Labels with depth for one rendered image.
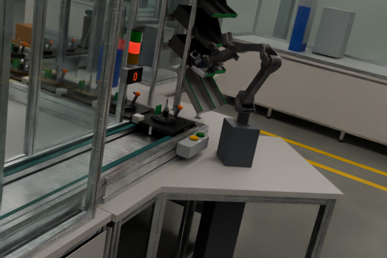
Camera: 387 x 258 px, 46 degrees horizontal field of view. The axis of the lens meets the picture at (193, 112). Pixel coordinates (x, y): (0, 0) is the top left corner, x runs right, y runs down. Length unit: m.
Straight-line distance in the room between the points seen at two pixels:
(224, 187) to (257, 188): 0.16
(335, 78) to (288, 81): 0.61
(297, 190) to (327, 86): 3.92
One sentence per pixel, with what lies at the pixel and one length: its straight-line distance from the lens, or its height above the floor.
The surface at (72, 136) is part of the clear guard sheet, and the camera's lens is 1.37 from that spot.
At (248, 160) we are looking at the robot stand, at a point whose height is 0.89.
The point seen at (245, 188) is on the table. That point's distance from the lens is 2.03.
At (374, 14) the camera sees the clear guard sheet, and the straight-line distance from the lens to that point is 5.87.
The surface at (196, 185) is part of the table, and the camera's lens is 1.95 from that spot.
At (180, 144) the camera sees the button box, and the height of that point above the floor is 0.95.
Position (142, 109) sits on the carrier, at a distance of 2.44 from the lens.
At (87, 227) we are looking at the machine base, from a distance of 1.58.
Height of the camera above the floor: 1.71
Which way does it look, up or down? 17 degrees down
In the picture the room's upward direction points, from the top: 11 degrees clockwise
